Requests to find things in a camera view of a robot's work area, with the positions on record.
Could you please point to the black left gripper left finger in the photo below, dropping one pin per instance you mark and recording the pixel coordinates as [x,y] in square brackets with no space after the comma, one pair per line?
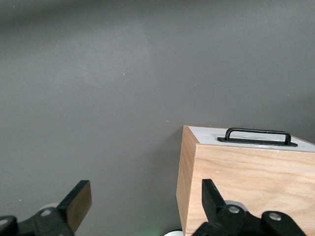
[73,206]

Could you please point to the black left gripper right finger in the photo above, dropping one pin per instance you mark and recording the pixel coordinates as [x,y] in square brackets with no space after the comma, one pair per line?
[214,209]

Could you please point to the white-fronted wooden drawer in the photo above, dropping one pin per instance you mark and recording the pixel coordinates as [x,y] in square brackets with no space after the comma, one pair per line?
[206,136]

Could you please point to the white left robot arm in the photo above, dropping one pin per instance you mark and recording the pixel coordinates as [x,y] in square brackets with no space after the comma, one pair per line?
[173,233]

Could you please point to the light wooden drawer cabinet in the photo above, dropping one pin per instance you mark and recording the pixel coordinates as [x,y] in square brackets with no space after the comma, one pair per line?
[258,172]

